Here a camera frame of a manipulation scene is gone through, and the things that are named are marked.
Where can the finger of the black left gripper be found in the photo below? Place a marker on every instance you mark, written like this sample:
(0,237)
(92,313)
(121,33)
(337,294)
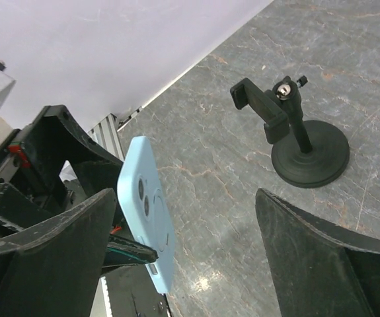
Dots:
(122,252)

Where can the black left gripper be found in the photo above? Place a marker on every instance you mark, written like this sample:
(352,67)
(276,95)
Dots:
(31,160)

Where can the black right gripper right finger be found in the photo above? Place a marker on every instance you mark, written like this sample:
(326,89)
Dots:
(318,268)

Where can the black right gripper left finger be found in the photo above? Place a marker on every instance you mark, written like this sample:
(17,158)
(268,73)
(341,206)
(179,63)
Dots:
(52,268)

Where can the phone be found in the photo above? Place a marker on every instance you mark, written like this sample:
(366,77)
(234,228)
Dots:
(144,206)

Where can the black phone stand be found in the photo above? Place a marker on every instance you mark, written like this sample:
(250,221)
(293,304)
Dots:
(305,154)

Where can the aluminium front rail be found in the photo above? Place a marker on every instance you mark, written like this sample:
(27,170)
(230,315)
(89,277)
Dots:
(105,133)

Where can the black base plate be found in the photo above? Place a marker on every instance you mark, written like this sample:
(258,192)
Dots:
(129,292)

